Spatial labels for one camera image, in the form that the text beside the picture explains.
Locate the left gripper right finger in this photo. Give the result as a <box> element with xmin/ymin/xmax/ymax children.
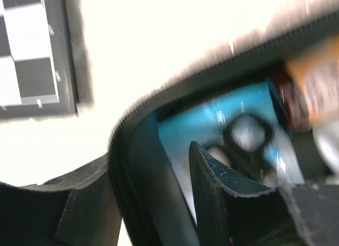
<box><xmin>189</xmin><ymin>142</ymin><xmax>338</xmax><ymax>245</ymax></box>

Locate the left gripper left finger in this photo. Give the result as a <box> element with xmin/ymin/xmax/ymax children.
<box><xmin>1</xmin><ymin>154</ymin><xmax>121</xmax><ymax>245</ymax></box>

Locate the red black medicine case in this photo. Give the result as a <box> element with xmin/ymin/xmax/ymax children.
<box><xmin>109</xmin><ymin>10</ymin><xmax>338</xmax><ymax>245</ymax></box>

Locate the blue white bandage packet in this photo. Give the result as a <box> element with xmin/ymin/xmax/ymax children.
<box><xmin>158</xmin><ymin>81</ymin><xmax>305</xmax><ymax>214</ymax></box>

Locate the amber medicine bottle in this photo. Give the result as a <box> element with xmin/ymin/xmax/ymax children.
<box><xmin>271</xmin><ymin>38</ymin><xmax>338</xmax><ymax>132</ymax></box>

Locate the black white chessboard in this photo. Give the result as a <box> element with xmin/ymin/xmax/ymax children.
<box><xmin>1</xmin><ymin>0</ymin><xmax>91</xmax><ymax>120</ymax></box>

